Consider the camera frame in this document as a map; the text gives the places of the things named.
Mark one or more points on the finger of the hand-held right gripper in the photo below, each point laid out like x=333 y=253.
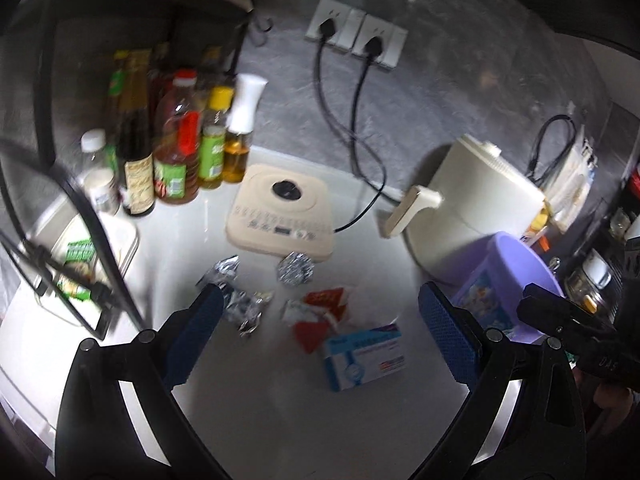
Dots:
x=560 y=312

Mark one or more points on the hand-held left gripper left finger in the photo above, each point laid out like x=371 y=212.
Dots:
x=197 y=330

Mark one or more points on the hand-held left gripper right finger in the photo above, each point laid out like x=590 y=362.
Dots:
x=447 y=332

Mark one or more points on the silver wrapper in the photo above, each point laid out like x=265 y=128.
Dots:
x=220 y=271
x=247 y=310

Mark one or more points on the purple plastic bin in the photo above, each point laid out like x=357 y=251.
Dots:
x=520 y=270

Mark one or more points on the blue white medicine box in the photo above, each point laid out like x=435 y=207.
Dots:
x=365 y=357

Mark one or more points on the foil ball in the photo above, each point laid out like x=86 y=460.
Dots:
x=295 y=269

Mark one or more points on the red white wrapper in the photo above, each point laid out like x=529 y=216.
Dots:
x=317 y=317

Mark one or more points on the person's right hand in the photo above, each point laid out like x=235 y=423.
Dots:
x=612 y=407

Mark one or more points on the black dish rack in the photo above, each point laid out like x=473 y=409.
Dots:
x=617 y=260

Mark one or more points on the glass cup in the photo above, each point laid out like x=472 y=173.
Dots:
x=619 y=222

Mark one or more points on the yellow detergent bottle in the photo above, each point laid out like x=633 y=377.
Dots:
x=540 y=220

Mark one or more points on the white plastic box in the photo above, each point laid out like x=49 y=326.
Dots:
x=125 y=240

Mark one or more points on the red bag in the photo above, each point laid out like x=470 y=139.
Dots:
x=635 y=185

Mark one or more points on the hanging plastic bags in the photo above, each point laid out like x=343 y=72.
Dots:
x=572 y=185

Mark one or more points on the cream air fryer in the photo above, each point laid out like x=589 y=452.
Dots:
x=480 y=200

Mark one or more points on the green packet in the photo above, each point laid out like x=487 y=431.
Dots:
x=77 y=255

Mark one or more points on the cream induction cooker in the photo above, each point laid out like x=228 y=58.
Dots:
x=280 y=205

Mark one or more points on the red cap oil bottle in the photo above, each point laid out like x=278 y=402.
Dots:
x=175 y=165

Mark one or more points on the white jar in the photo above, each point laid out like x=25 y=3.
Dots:
x=102 y=190

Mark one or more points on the dark sauce bottle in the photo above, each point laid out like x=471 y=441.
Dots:
x=135 y=170

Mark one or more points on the yellow cap green label bottle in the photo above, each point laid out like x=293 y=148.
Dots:
x=212 y=155

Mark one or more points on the clear bottle white cap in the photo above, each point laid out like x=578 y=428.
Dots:
x=95 y=150

